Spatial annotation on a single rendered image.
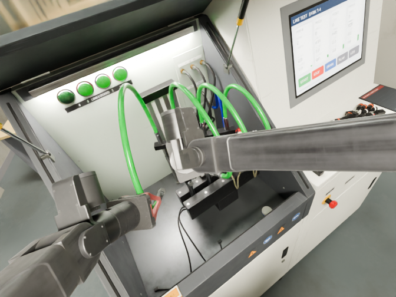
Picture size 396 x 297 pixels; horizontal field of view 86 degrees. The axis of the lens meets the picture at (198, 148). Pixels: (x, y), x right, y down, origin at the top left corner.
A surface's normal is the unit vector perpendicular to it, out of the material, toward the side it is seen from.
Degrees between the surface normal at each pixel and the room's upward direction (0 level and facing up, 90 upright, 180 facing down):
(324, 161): 62
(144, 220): 48
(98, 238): 84
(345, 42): 76
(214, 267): 0
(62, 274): 82
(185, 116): 57
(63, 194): 39
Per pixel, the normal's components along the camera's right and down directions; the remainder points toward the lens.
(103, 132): 0.52, 0.52
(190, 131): 0.68, -0.17
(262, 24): 0.46, 0.34
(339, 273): -0.19, -0.70
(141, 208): -0.36, 0.07
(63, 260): 0.91, -0.40
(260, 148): -0.70, 0.09
